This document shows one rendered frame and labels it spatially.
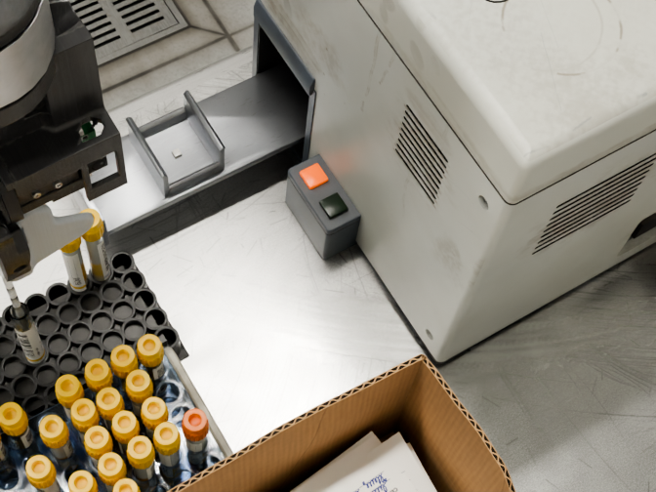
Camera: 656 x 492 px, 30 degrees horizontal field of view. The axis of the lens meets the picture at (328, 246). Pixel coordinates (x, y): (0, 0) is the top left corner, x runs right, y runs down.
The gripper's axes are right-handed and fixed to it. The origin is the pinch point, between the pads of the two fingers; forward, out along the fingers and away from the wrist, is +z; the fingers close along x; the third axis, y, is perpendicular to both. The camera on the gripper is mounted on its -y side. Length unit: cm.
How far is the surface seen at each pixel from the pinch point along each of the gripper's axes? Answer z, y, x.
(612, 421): 17.8, 33.5, -24.4
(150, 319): 15.9, 8.1, -1.5
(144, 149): 10.8, 13.2, 8.3
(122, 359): 6.6, 4.0, -6.6
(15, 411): 6.5, -3.2, -6.4
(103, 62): 106, 36, 77
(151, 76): 106, 41, 71
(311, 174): 12.5, 23.2, 1.5
